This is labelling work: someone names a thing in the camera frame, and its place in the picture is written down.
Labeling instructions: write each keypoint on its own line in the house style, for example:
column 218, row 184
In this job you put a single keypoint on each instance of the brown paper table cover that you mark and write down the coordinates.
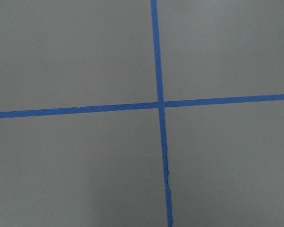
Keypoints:
column 141, row 113

